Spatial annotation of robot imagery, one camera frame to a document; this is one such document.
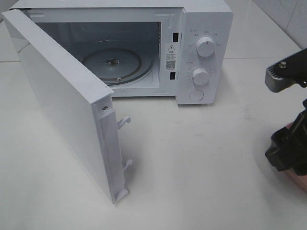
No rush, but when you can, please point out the round white door-release button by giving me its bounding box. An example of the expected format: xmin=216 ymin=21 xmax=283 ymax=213
xmin=189 ymin=90 xmax=204 ymax=102

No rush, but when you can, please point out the upper white power knob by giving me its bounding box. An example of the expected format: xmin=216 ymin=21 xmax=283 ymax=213
xmin=196 ymin=35 xmax=215 ymax=58

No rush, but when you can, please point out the white warning label sticker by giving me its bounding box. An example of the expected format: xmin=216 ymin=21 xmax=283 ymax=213
xmin=165 ymin=43 xmax=179 ymax=70

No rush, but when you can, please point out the pink round plate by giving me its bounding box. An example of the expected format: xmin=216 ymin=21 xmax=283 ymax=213
xmin=282 ymin=122 xmax=307 ymax=193

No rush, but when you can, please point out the white microwave door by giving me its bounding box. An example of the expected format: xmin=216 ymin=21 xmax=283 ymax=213
xmin=3 ymin=10 xmax=132 ymax=203

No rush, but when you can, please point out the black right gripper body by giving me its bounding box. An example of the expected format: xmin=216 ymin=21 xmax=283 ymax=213
xmin=289 ymin=99 xmax=307 ymax=153

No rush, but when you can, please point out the white timer knob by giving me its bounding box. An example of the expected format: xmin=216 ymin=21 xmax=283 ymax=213
xmin=192 ymin=68 xmax=210 ymax=86

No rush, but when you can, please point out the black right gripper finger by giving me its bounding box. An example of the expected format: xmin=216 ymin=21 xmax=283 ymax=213
xmin=265 ymin=126 xmax=307 ymax=175

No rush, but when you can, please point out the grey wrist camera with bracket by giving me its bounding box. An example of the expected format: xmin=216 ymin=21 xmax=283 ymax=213
xmin=265 ymin=48 xmax=307 ymax=93

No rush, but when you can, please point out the glass microwave turntable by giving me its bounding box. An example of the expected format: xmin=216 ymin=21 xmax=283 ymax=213
xmin=82 ymin=41 xmax=156 ymax=86

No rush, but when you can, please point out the white microwave oven body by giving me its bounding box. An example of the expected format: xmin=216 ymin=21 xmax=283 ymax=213
xmin=8 ymin=0 xmax=233 ymax=104

